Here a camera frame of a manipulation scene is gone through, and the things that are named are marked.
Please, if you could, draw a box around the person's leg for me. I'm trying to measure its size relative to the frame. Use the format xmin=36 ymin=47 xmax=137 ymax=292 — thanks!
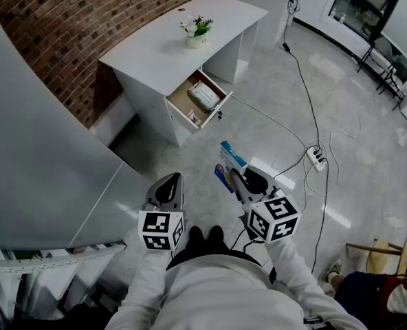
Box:
xmin=167 ymin=225 xmax=207 ymax=271
xmin=206 ymin=224 xmax=261 ymax=270

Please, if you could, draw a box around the black power cable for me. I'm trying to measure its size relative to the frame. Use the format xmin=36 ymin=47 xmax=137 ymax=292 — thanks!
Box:
xmin=275 ymin=156 xmax=330 ymax=274
xmin=285 ymin=48 xmax=323 ymax=157

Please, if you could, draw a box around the person's torso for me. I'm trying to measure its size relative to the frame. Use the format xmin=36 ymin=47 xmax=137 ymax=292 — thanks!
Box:
xmin=155 ymin=256 xmax=307 ymax=330

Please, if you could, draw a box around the dark framed window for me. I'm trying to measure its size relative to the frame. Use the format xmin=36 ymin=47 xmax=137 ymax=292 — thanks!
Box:
xmin=329 ymin=0 xmax=407 ymax=44

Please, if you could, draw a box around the person's left forearm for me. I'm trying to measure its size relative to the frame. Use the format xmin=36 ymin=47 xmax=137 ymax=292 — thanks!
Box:
xmin=105 ymin=247 xmax=177 ymax=330

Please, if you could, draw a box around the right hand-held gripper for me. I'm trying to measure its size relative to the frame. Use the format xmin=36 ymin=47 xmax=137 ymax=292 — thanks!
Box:
xmin=230 ymin=166 xmax=300 ymax=244

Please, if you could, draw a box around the large grey cabinet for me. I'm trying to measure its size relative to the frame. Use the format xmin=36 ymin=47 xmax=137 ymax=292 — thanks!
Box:
xmin=0 ymin=0 xmax=153 ymax=250

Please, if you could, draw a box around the white cabinet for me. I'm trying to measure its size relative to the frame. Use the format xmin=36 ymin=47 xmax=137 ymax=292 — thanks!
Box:
xmin=236 ymin=0 xmax=294 ymax=50

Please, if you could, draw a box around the white wooden drawer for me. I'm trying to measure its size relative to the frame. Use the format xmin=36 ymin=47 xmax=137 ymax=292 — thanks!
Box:
xmin=165 ymin=69 xmax=234 ymax=130

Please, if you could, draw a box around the perforated metal rail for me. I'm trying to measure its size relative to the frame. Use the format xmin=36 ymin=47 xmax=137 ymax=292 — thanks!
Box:
xmin=0 ymin=242 xmax=127 ymax=276

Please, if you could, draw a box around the blue printed packet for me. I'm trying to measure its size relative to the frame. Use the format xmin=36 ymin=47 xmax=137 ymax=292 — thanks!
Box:
xmin=214 ymin=140 xmax=248 ymax=195

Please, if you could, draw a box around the person's left leg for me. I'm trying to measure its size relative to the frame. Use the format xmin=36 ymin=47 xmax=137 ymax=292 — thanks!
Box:
xmin=167 ymin=225 xmax=207 ymax=271

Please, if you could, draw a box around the potted flower plant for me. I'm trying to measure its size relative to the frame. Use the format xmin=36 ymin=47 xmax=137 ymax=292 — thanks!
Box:
xmin=179 ymin=14 xmax=214 ymax=50

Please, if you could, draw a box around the white power strip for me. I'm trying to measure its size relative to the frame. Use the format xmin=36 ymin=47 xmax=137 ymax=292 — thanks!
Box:
xmin=305 ymin=146 xmax=327 ymax=173

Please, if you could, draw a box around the person's right forearm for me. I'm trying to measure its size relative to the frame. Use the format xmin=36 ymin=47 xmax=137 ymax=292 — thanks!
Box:
xmin=263 ymin=239 xmax=362 ymax=330

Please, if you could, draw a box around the white cable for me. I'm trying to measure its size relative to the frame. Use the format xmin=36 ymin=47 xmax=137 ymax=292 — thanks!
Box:
xmin=230 ymin=94 xmax=310 ymax=150

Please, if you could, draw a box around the white desk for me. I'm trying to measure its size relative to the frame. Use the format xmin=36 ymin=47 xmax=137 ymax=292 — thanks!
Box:
xmin=98 ymin=0 xmax=270 ymax=147

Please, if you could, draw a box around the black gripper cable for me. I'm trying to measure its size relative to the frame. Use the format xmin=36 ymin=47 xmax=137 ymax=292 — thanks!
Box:
xmin=230 ymin=228 xmax=265 ymax=254

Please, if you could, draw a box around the person's right leg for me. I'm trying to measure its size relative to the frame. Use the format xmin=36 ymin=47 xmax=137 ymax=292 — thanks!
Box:
xmin=206 ymin=224 xmax=261 ymax=270

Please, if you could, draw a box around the black folding chair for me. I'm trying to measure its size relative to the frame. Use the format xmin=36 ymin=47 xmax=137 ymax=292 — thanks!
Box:
xmin=377 ymin=60 xmax=407 ymax=111

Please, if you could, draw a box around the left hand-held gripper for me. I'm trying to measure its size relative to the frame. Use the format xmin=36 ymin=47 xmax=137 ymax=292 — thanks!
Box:
xmin=137 ymin=172 xmax=187 ymax=252

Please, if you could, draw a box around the white wipes pack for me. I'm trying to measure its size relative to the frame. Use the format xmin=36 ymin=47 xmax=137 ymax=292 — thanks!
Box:
xmin=188 ymin=80 xmax=221 ymax=111

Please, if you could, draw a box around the wooden chair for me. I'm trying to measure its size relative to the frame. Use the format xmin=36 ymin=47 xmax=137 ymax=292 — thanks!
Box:
xmin=346 ymin=220 xmax=407 ymax=278

